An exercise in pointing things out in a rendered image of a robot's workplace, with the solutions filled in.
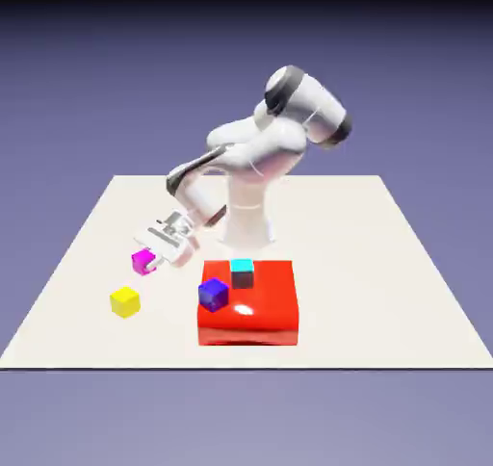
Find small yellow cube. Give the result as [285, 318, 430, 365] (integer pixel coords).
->
[109, 285, 142, 320]

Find small cyan cube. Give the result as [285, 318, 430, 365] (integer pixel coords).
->
[230, 258, 255, 291]

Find small magenta cube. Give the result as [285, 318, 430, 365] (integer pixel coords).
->
[131, 247, 157, 277]

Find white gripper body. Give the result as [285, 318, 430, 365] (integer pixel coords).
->
[133, 224, 200, 269]

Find small blue cube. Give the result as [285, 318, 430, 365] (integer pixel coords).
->
[197, 276, 230, 314]

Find large red box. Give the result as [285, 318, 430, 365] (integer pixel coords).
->
[196, 259, 300, 347]

